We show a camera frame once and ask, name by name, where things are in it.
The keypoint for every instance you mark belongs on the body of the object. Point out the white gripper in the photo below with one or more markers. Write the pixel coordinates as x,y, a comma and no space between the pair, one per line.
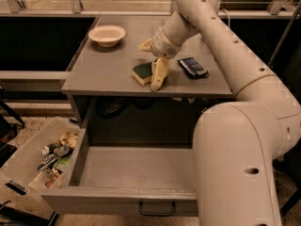
164,45

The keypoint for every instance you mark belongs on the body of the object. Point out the green and yellow sponge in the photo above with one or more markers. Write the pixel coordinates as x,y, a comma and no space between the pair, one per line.
142,73

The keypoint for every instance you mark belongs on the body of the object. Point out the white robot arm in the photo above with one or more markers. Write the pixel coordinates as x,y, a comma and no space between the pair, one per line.
234,143

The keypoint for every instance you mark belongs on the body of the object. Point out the grey cabinet with top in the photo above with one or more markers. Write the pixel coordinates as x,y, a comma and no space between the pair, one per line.
108,71

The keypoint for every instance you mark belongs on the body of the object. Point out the open grey top drawer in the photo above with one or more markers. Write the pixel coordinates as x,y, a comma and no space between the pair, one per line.
140,155

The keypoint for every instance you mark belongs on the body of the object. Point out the dark blue snack packet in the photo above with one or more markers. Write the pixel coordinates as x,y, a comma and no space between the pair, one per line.
192,68

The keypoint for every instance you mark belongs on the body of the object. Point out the white bowl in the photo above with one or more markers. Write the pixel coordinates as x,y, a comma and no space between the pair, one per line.
107,35

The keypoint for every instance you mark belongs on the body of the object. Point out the crumpled yellow wrapper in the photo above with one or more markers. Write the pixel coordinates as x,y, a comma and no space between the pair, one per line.
69,139

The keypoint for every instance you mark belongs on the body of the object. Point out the silver blue packet in bin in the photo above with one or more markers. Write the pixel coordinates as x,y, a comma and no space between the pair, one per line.
57,154

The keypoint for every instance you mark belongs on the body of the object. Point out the green packet in bin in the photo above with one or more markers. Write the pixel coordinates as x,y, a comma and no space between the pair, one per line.
62,163

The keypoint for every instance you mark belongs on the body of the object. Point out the clear plastic storage bin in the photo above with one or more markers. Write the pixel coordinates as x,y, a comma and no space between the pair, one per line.
21,171

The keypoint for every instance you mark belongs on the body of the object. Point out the black drawer handle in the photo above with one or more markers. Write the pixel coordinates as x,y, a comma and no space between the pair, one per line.
157,209

